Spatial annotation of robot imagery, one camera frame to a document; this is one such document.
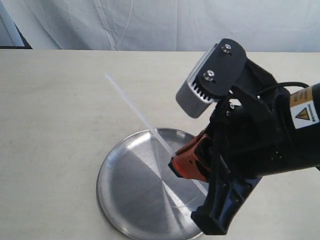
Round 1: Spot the round steel plate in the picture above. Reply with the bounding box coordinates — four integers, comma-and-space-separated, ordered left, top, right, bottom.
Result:
96, 129, 208, 240

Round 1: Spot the black camera cable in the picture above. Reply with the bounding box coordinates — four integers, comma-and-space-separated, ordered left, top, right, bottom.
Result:
254, 81, 311, 101

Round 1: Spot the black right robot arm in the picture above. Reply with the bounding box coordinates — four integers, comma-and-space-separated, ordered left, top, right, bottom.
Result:
168, 60, 320, 236

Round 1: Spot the grey backdrop cloth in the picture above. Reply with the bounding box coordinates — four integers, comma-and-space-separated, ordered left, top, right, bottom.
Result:
1, 0, 320, 53

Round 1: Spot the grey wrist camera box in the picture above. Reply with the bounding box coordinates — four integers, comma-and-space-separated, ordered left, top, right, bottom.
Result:
175, 38, 233, 119

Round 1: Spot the clear white plastic strip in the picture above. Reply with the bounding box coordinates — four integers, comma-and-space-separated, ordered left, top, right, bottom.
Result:
104, 72, 208, 196

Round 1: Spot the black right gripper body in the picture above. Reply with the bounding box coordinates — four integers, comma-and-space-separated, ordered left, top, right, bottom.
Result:
191, 60, 320, 236

